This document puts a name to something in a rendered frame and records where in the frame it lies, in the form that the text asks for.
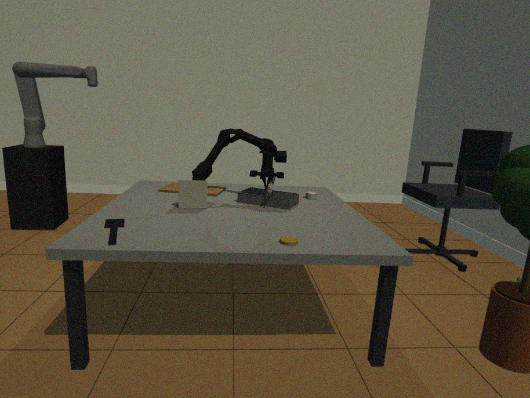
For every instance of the wooden board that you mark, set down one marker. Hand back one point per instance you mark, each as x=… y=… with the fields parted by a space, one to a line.
x=174 y=188

